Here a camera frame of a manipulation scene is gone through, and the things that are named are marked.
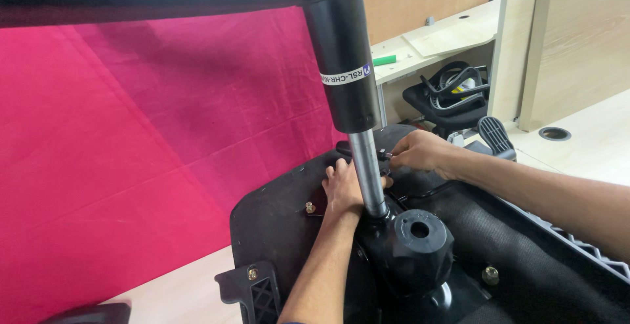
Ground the black plastic part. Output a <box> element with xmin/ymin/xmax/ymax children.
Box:
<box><xmin>41</xmin><ymin>302</ymin><xmax>132</xmax><ymax>324</ymax></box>

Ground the black gas lift cylinder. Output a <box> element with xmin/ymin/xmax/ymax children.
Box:
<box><xmin>302</xmin><ymin>0</ymin><xmax>390</xmax><ymax>219</ymax></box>

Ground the black metal tilt mechanism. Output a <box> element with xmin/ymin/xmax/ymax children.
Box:
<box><xmin>345</xmin><ymin>186</ymin><xmax>493</xmax><ymax>324</ymax></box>

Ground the grey desk cable grommet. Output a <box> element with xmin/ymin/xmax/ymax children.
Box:
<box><xmin>538</xmin><ymin>126</ymin><xmax>572</xmax><ymax>142</ymax></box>

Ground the red cloth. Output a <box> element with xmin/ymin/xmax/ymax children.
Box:
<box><xmin>0</xmin><ymin>5</ymin><xmax>347</xmax><ymax>324</ymax></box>

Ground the black chair seat underside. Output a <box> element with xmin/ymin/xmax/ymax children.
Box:
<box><xmin>229</xmin><ymin>124</ymin><xmax>630</xmax><ymax>324</ymax></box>

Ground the person's left hand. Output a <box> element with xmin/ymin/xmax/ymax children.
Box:
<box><xmin>322</xmin><ymin>159</ymin><xmax>394</xmax><ymax>219</ymax></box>

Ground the black lever rod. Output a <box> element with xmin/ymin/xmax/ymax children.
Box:
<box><xmin>336</xmin><ymin>140</ymin><xmax>394</xmax><ymax>163</ymax></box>

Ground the black ribbed paddle lever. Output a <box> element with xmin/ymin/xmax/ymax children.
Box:
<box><xmin>476</xmin><ymin>116</ymin><xmax>517</xmax><ymax>162</ymax></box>

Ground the person's right hand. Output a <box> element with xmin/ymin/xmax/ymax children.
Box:
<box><xmin>388</xmin><ymin>129</ymin><xmax>466</xmax><ymax>180</ymax></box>

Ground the black plastic armrest bracket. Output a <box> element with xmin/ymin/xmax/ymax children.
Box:
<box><xmin>215</xmin><ymin>260</ymin><xmax>282</xmax><ymax>324</ymax></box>

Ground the black chair with cables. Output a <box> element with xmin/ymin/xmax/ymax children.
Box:
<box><xmin>402</xmin><ymin>60</ymin><xmax>491</xmax><ymax>140</ymax></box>

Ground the grey plastic mesh backrest frame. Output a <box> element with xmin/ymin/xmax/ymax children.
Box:
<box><xmin>499</xmin><ymin>197</ymin><xmax>630</xmax><ymax>281</ymax></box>

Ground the black round tension knob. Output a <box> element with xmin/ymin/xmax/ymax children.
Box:
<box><xmin>390</xmin><ymin>209</ymin><xmax>454</xmax><ymax>296</ymax></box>

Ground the light wooden desk with partitions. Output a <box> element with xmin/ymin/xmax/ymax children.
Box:
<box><xmin>362</xmin><ymin>0</ymin><xmax>630</xmax><ymax>187</ymax></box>

